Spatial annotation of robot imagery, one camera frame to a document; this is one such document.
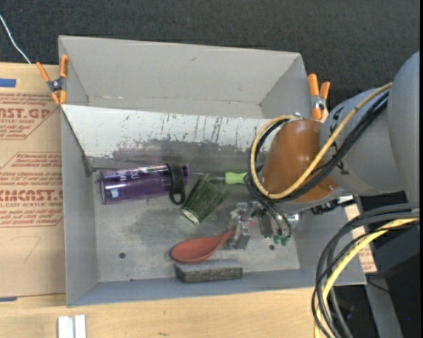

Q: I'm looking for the green glass cup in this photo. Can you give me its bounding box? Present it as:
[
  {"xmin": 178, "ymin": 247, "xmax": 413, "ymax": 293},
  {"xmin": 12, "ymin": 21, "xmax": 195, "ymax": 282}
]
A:
[{"xmin": 180, "ymin": 174, "xmax": 231, "ymax": 225}]

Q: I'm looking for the grey metal bin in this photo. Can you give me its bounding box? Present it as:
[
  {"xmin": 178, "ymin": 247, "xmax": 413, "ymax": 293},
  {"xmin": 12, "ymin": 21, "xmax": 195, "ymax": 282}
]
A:
[{"xmin": 58, "ymin": 35, "xmax": 368, "ymax": 308}]

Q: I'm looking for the orange-red spoon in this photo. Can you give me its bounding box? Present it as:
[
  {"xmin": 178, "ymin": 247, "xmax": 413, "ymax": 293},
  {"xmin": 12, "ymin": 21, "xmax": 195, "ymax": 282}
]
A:
[{"xmin": 170, "ymin": 228, "xmax": 236, "ymax": 263}]

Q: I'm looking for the brown cardboard board red print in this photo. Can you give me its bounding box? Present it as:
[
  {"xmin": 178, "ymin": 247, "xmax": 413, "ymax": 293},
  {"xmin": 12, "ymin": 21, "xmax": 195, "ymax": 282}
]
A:
[{"xmin": 0, "ymin": 61, "xmax": 378, "ymax": 304}]

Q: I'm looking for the purple plastic bottle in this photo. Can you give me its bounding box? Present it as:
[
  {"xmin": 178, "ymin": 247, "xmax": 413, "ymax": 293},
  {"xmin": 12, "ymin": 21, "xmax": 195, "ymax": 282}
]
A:
[{"xmin": 99, "ymin": 163, "xmax": 190, "ymax": 206}]

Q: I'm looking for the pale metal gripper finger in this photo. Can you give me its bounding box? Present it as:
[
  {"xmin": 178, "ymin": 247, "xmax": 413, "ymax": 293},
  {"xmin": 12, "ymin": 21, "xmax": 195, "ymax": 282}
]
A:
[
  {"xmin": 238, "ymin": 227, "xmax": 251, "ymax": 251},
  {"xmin": 228, "ymin": 223, "xmax": 243, "ymax": 249}
]

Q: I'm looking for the dark grey sponge block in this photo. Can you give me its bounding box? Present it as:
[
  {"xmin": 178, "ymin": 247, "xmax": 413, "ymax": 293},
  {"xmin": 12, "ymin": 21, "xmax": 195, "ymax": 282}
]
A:
[{"xmin": 175, "ymin": 258, "xmax": 243, "ymax": 284}]

